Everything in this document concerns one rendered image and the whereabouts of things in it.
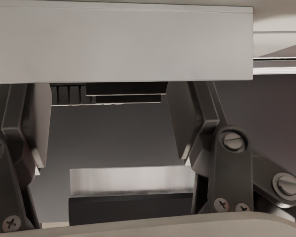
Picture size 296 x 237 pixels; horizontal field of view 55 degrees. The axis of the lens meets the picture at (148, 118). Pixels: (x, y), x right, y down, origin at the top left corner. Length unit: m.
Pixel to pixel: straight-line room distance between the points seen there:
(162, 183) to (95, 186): 0.05
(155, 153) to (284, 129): 0.34
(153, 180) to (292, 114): 0.64
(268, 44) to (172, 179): 0.12
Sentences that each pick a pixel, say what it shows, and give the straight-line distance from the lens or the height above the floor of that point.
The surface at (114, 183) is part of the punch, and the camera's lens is 0.23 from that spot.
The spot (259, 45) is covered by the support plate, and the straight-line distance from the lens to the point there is 0.17.
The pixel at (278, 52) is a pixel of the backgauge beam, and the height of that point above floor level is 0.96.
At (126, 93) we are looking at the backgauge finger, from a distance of 0.40.
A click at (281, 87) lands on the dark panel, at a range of 0.81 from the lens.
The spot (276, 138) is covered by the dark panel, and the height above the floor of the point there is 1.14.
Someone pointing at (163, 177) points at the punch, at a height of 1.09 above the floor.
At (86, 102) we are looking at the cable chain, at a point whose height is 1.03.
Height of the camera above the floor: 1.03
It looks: 4 degrees up
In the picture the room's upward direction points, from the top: 179 degrees clockwise
